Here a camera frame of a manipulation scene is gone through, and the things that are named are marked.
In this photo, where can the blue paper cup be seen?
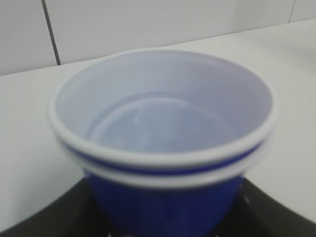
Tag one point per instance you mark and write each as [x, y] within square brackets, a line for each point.
[185, 201]

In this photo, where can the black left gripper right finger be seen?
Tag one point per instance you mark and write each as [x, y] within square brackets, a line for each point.
[255, 214]

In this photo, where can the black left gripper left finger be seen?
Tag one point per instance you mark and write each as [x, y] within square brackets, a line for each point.
[74, 214]

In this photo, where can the white-rimmed paper cup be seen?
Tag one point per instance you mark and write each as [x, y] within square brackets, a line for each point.
[163, 111]

